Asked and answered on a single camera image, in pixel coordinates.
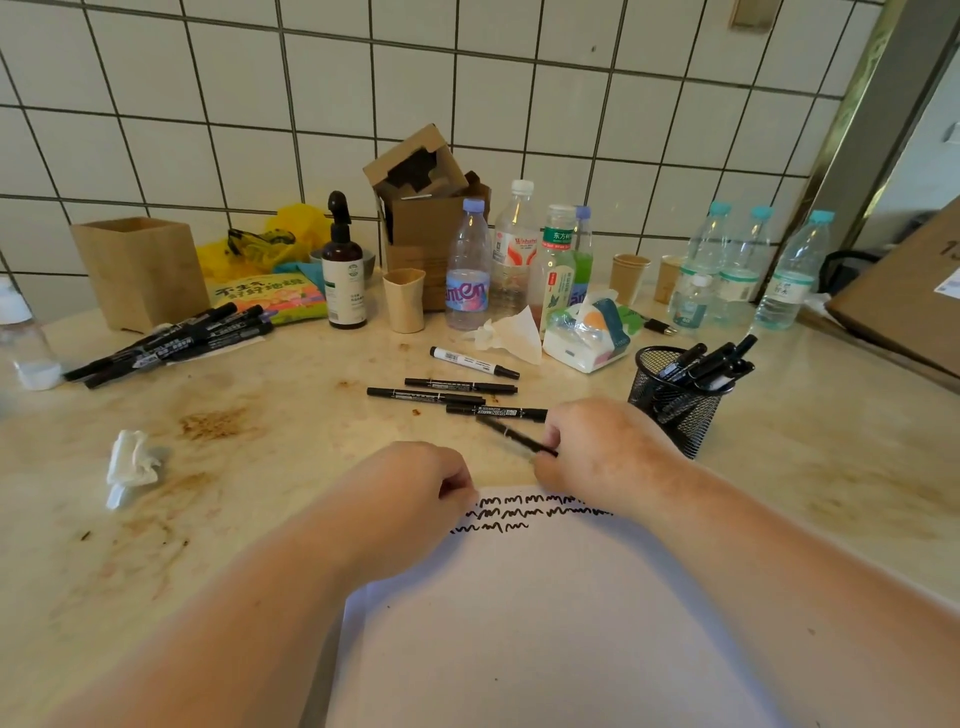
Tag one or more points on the green label drink bottle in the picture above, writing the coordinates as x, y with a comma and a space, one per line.
556, 270

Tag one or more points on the thin black marker pen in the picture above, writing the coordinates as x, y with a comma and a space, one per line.
495, 411
420, 394
457, 386
510, 433

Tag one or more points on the small white cap bottle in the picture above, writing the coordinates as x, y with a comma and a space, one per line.
691, 304

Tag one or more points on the teal cap water bottle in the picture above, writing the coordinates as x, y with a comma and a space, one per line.
742, 270
791, 277
709, 247

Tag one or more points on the large flat cardboard box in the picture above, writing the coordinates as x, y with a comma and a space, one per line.
907, 292

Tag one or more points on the person's left hand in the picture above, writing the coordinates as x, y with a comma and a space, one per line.
405, 502

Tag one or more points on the beige cup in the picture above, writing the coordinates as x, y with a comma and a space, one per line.
404, 300

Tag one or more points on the beige wall switch plate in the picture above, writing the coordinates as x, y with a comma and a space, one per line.
756, 13

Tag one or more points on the blue cap green bottle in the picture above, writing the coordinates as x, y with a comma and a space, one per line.
583, 259

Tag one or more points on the crumpled white tissue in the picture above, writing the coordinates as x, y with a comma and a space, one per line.
131, 465

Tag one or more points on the clear plastic bottle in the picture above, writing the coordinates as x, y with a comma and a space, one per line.
26, 345

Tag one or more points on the black mesh pen cup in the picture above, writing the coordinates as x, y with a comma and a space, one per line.
675, 409

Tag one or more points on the pile of black markers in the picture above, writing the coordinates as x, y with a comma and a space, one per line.
180, 341

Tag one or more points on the short black pen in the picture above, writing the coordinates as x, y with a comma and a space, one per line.
660, 326

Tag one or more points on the white barrel marker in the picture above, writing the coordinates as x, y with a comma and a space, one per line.
469, 361

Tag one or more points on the wet wipes packet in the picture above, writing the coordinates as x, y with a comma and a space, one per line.
585, 337

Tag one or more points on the white paper sheet with scribbles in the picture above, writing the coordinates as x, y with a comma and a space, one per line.
540, 630

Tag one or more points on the yellow plastic bag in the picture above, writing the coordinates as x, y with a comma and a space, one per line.
296, 229

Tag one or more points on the purple label water bottle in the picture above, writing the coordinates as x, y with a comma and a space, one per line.
468, 285

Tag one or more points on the red label water bottle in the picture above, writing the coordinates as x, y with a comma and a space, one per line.
514, 255

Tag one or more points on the person's left forearm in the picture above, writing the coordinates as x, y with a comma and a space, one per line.
225, 630

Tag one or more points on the person's right hand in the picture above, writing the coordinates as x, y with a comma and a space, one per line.
607, 457

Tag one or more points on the bunch of black capped pens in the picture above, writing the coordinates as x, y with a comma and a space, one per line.
709, 364

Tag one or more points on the person's right forearm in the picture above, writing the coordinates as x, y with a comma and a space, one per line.
810, 600

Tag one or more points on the green colourful snack packet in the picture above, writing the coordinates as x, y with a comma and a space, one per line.
266, 298

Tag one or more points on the metal door frame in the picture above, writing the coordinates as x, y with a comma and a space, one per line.
862, 120

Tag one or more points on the grey bowl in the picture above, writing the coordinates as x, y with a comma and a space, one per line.
367, 262

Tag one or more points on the person's left fingers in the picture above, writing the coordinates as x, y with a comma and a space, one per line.
459, 491

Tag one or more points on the open brown cardboard box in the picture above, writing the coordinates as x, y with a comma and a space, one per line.
420, 225

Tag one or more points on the person's right fingers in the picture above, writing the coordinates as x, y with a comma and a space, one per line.
549, 457

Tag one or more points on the square wooden box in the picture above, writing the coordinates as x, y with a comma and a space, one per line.
142, 274

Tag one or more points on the brown spray bottle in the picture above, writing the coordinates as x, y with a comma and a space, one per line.
344, 277

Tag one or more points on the brown paper cup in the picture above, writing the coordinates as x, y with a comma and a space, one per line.
667, 279
630, 277

